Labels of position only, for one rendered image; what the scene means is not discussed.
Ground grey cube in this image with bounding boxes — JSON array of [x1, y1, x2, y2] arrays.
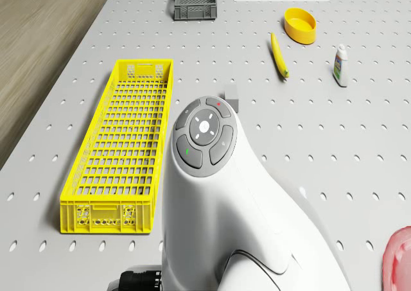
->
[[223, 84, 241, 113]]

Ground red plate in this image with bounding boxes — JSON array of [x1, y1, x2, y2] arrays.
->
[[381, 225, 411, 291]]

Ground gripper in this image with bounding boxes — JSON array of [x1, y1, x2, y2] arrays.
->
[[107, 264, 163, 291]]

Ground yellow basket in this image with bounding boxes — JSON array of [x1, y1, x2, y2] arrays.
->
[[59, 58, 175, 235]]

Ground dark grey basket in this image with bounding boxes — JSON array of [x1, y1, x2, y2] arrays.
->
[[173, 0, 218, 21]]

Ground yellow bowl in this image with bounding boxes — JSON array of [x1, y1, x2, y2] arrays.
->
[[283, 7, 318, 46]]

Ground small white bottle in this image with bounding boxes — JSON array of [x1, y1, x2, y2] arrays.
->
[[331, 44, 349, 89]]

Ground banana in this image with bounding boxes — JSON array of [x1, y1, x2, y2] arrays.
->
[[270, 31, 290, 79]]

